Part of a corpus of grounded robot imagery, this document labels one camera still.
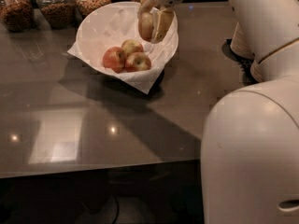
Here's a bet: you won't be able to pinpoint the far left cereal jar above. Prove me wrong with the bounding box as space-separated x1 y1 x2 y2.
0 0 34 32

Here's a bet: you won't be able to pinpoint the white bowl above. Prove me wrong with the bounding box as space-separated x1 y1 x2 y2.
75 1 178 79

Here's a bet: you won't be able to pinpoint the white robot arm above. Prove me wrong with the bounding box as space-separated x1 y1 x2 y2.
200 0 299 224

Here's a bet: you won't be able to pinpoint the front stack paper bowls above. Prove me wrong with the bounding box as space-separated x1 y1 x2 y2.
250 61 264 82

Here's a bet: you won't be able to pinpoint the black rubber mat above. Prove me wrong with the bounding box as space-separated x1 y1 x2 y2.
226 39 257 85

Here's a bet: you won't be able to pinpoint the large red-yellow apple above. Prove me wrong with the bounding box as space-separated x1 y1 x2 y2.
138 12 153 42

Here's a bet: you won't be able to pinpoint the front red-yellow apple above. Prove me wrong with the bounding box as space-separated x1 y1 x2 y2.
124 52 151 72

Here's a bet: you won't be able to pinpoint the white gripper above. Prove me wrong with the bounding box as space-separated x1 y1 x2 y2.
138 0 183 44

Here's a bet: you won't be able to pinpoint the left red apple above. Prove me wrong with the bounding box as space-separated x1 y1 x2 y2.
102 47 126 73

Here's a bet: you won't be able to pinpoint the back yellow-green apple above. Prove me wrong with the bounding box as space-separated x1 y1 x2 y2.
121 39 144 56

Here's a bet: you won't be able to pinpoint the white paper liner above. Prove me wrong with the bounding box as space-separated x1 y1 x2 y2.
67 9 179 95

